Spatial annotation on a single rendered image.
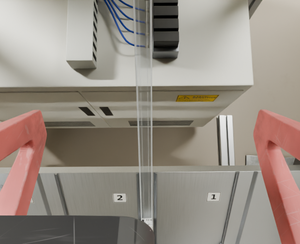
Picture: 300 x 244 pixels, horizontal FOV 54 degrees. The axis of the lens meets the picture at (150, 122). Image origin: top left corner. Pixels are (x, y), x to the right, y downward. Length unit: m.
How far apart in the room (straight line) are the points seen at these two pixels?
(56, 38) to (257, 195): 0.47
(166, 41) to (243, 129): 0.77
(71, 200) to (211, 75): 0.37
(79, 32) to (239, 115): 0.83
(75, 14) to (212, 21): 0.27
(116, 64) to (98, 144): 0.64
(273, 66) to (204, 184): 1.05
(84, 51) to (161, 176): 0.32
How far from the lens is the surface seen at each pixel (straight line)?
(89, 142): 1.21
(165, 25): 0.56
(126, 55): 0.60
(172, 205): 0.37
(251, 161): 1.23
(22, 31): 0.67
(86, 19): 0.60
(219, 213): 0.39
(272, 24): 1.43
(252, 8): 0.75
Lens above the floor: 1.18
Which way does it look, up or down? 81 degrees down
